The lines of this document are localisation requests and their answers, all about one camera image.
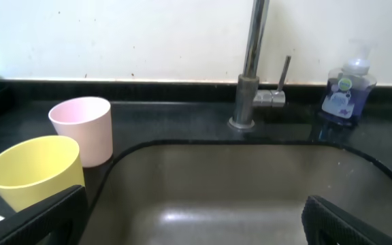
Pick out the pink cup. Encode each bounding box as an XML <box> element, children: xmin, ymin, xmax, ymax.
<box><xmin>48</xmin><ymin>96</ymin><xmax>114</xmax><ymax>168</ymax></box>

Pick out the yellow cup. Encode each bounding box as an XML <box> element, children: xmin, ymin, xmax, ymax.
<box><xmin>0</xmin><ymin>135</ymin><xmax>86</xmax><ymax>214</ymax></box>

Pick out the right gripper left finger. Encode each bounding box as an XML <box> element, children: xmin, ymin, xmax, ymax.
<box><xmin>0</xmin><ymin>185</ymin><xmax>90</xmax><ymax>245</ymax></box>

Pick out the steel sink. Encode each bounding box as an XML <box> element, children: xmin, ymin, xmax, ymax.
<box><xmin>80</xmin><ymin>139</ymin><xmax>392</xmax><ymax>245</ymax></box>

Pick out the steel tap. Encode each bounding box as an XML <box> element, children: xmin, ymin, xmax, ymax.
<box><xmin>228</xmin><ymin>0</ymin><xmax>292</xmax><ymax>130</ymax></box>

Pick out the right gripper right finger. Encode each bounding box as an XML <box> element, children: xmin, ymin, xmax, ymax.
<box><xmin>301</xmin><ymin>195</ymin><xmax>392</xmax><ymax>245</ymax></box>

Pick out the blue soap bottle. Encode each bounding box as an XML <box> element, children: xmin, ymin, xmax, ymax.
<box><xmin>318</xmin><ymin>39</ymin><xmax>378</xmax><ymax>127</ymax></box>

